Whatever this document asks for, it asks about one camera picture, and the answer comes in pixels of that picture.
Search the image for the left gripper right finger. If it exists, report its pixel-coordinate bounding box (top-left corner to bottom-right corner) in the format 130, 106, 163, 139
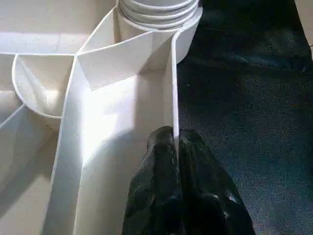
179, 129, 256, 235

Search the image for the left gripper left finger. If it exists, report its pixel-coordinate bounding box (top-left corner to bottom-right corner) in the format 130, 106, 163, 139
123, 126, 183, 235

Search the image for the white plastic table top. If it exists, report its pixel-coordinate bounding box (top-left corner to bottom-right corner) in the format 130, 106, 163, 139
0, 0, 203, 235

